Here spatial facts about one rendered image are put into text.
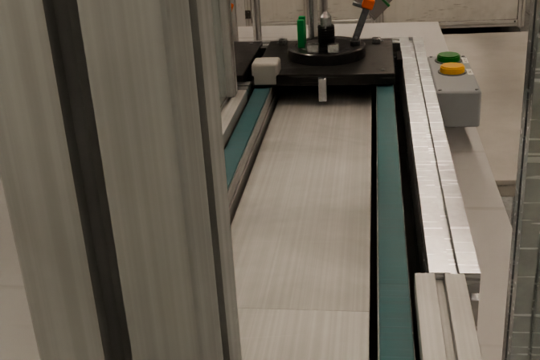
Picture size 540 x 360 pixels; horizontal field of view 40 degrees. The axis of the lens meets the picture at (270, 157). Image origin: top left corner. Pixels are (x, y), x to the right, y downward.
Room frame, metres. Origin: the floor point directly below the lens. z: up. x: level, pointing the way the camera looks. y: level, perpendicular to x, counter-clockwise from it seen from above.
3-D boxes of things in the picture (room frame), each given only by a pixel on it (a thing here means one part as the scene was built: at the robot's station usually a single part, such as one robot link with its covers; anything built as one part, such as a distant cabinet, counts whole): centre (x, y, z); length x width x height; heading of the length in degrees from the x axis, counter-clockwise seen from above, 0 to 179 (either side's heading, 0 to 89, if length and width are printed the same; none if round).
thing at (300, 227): (1.01, -0.04, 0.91); 0.84 x 0.28 x 0.10; 171
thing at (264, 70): (1.22, 0.00, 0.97); 0.05 x 0.05 x 0.04; 81
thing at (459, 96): (1.18, -0.31, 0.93); 0.21 x 0.07 x 0.06; 171
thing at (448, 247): (1.01, -0.22, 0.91); 0.89 x 0.06 x 0.11; 171
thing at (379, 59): (1.30, -0.11, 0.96); 0.24 x 0.24 x 0.02; 81
